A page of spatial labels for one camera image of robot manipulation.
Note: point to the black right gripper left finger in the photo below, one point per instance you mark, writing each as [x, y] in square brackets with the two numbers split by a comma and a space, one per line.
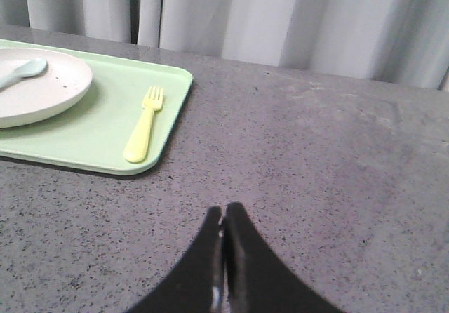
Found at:
[196, 283]

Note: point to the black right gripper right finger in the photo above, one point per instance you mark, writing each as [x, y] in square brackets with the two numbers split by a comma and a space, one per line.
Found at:
[258, 280]

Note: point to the cream round plate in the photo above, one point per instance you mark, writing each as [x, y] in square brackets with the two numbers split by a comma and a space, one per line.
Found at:
[62, 89]

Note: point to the grey pleated curtain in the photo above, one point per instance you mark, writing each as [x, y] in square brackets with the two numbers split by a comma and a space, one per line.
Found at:
[398, 41]

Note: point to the light green plastic tray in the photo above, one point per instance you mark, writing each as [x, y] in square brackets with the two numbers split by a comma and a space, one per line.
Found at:
[92, 134]

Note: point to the light blue plastic spoon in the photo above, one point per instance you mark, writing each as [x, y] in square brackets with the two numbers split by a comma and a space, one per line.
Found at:
[29, 69]

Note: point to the yellow plastic fork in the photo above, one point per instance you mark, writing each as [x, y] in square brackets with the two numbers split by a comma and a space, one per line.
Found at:
[137, 146]

